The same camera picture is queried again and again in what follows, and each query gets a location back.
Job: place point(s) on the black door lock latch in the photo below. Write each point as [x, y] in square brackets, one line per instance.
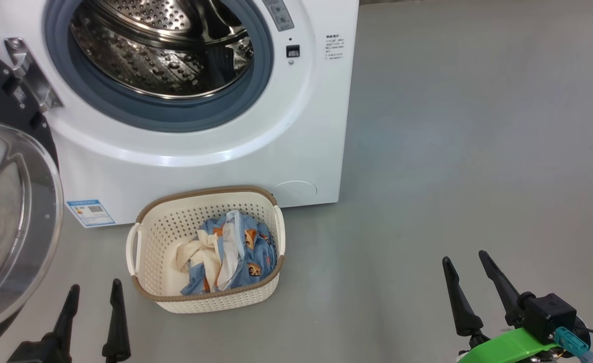
[293, 51]

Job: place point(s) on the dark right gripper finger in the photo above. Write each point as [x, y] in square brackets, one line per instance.
[503, 287]
[463, 312]

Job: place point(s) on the white front-load washing machine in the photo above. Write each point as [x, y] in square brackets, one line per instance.
[200, 156]

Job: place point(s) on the black round glass washer door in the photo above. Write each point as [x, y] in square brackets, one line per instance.
[4, 217]

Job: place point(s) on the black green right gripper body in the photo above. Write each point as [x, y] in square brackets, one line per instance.
[548, 312]

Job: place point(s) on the grey warning sticker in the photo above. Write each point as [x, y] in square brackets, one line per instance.
[279, 14]

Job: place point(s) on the perforated steel washer drum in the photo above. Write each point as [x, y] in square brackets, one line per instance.
[140, 60]

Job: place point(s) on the round white filter cover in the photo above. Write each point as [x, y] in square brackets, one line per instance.
[295, 193]

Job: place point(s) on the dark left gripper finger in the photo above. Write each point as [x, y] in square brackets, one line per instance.
[116, 333]
[67, 322]

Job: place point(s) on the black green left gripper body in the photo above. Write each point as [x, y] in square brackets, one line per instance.
[32, 353]

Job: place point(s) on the cream perforated laundry basket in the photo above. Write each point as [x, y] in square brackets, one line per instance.
[155, 242]

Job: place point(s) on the small printed text label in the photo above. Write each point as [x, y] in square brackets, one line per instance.
[335, 47]

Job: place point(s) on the blue bear-print garment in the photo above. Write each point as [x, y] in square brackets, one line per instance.
[256, 252]

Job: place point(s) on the cream white garment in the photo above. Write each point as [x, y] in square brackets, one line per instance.
[198, 257]

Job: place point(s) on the metal door hinge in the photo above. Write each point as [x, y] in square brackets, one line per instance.
[32, 75]

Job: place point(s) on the grey rubber door gasket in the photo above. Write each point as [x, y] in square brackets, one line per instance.
[175, 113]

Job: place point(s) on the blue energy label sticker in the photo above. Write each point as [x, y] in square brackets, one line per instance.
[91, 214]

